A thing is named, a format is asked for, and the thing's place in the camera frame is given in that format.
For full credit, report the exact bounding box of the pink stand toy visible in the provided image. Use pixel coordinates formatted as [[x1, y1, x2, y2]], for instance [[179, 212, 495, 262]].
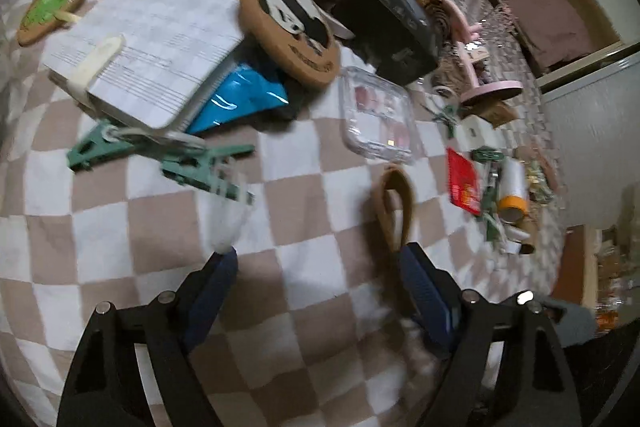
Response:
[[442, 0, 523, 106]]

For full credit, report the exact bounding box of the brown leather strap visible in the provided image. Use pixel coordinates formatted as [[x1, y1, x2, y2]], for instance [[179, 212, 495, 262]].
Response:
[[375, 163, 416, 253]]

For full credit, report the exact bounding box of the blue foil packet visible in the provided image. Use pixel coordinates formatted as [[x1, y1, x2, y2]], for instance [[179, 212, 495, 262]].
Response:
[[186, 63, 288, 134]]

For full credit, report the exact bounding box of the panda cork coaster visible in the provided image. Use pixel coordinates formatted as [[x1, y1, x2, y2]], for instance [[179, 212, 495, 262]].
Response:
[[239, 0, 341, 90]]

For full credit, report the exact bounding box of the red packet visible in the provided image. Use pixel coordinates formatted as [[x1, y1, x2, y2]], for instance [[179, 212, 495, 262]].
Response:
[[447, 148, 480, 217]]

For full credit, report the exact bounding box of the cling film roll orange core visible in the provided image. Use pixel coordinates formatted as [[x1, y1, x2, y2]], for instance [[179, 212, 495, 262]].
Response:
[[496, 156, 530, 223]]

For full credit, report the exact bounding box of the green clip with cord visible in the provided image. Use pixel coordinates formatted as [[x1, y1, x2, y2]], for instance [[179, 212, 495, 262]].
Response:
[[66, 119, 206, 171]]

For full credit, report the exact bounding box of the white lined notebook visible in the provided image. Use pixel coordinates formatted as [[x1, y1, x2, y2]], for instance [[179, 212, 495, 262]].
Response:
[[42, 0, 244, 133]]

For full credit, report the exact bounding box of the clear makeup palette case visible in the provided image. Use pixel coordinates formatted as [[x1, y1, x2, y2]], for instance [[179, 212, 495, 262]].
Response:
[[340, 66, 420, 164]]

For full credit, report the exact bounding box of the green clothes clip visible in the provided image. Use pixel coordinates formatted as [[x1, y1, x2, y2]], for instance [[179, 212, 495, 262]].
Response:
[[160, 144, 255, 202]]

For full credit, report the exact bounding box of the small white box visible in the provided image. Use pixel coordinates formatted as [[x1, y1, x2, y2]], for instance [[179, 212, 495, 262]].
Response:
[[457, 115, 502, 150]]

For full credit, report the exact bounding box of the black product box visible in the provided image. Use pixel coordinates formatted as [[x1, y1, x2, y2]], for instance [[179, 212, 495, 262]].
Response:
[[331, 0, 442, 86]]

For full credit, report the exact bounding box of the brown cardboard box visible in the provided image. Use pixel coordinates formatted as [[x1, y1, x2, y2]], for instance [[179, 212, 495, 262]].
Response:
[[464, 101, 520, 129]]

